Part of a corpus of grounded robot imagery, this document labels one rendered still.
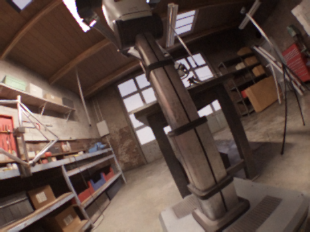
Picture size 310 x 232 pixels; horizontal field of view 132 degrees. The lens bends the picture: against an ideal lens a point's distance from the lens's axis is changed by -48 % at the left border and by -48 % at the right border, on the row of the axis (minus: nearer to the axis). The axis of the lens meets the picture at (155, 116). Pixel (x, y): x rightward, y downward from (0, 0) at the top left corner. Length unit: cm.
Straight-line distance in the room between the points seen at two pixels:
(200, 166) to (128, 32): 58
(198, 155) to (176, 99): 20
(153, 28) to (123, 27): 13
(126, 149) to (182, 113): 386
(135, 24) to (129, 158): 396
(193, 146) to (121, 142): 390
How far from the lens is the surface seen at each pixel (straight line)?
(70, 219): 154
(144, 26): 63
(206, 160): 48
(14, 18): 250
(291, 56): 498
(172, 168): 95
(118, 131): 430
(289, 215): 56
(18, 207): 122
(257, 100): 431
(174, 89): 48
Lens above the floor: 69
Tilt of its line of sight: 8 degrees up
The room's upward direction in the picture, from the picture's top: 24 degrees counter-clockwise
